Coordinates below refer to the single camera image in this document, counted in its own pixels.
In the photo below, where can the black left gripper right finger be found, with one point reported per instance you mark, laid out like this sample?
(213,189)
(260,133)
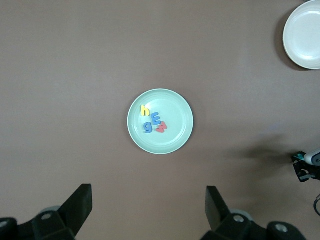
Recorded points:
(220,220)

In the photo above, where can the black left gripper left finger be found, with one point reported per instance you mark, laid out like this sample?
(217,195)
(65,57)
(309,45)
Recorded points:
(70,217)

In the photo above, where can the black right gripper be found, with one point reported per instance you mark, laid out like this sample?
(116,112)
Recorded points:
(306,171)

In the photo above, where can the pink lowercase w foam letter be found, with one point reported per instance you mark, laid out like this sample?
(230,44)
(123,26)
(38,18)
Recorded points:
(162,128)

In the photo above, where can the blue lowercase b foam letter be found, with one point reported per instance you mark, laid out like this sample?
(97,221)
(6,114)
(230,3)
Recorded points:
(148,128)

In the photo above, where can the blue lowercase m foam letter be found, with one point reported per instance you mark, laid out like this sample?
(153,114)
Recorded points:
(156,119)

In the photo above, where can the yellow lowercase h foam letter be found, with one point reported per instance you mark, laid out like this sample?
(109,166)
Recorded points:
(143,112)

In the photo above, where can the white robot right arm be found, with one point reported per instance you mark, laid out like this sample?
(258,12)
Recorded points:
(313,156)

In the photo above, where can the green plate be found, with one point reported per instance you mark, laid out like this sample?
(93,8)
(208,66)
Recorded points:
(172,110)

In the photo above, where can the beige plate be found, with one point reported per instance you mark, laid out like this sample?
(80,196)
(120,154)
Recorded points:
(305,37)

